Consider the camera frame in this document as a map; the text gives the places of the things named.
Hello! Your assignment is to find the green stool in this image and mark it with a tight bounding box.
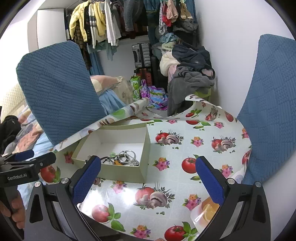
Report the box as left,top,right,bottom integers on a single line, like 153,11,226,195
194,88,212,102

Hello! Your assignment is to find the pile of dark clothes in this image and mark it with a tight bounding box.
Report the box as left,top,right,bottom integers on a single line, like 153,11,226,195
159,42,216,116

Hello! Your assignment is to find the fruit print vinyl tablecloth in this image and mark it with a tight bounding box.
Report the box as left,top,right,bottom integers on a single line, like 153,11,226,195
41,95,251,240

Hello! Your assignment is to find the left blue quilted chair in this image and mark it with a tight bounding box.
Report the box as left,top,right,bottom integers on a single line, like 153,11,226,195
16,41,107,145

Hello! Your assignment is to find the green snack bag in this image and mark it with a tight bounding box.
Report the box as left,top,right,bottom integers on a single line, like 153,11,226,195
130,75,140,101

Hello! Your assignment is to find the white hanging shirt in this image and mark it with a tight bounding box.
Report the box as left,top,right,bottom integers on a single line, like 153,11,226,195
104,0,121,46

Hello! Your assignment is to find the beige floral cushion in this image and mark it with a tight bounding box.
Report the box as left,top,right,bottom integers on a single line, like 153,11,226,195
111,76,134,104

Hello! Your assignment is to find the white cabinet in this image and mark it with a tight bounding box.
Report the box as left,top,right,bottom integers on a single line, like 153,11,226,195
28,9,67,52

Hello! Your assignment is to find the striped hanging sweater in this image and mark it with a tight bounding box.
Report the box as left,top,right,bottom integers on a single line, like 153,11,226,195
89,3,96,49

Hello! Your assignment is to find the person's left hand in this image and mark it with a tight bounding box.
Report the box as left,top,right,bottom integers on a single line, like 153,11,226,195
0,192,26,229

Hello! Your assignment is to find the hanging underwear rack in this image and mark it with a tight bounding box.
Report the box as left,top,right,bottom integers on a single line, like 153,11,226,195
158,1,196,35

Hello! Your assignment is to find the right blue quilted chair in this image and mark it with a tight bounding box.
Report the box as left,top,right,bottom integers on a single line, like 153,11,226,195
237,34,295,184

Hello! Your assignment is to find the purple floral cloth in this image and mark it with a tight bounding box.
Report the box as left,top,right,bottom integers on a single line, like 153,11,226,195
139,79,168,110

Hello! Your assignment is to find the pink beige pillow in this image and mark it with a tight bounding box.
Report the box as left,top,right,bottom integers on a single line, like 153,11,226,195
90,75,121,95

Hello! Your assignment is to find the blue quilted chair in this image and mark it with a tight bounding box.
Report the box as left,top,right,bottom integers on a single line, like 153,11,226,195
237,34,295,184
16,41,107,145

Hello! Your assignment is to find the light blue folded cloth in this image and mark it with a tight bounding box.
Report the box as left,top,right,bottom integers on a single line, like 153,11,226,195
98,89,126,115

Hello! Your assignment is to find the silver bangle ring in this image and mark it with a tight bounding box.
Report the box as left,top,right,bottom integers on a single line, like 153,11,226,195
117,150,138,164

